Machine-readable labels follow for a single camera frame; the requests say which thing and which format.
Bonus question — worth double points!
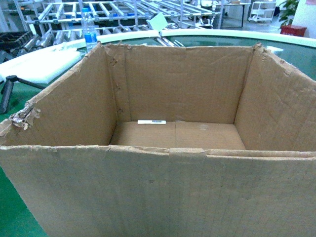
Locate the large cardboard box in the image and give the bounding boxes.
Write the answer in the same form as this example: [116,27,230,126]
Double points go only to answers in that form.
[0,44,316,237]

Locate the white barcode label strip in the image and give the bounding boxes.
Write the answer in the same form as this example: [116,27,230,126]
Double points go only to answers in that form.
[137,119,166,124]

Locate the white paper card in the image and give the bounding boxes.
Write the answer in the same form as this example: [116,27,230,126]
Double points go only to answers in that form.
[147,12,168,32]

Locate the clear plastic water bottle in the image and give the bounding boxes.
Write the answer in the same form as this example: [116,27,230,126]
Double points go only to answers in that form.
[81,8,97,52]

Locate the white foam sheet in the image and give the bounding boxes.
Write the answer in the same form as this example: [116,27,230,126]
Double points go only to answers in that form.
[0,49,81,84]

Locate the metal roller rack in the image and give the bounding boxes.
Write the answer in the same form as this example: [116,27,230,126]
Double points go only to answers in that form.
[12,0,223,47]

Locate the black tripod stand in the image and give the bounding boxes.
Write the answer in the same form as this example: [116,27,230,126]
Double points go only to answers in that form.
[0,75,45,115]

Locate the red plastic crate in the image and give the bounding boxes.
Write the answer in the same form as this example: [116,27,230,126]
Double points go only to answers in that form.
[280,25,307,37]

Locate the green potted plant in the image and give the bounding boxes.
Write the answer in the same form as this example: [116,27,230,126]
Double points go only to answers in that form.
[279,0,299,27]

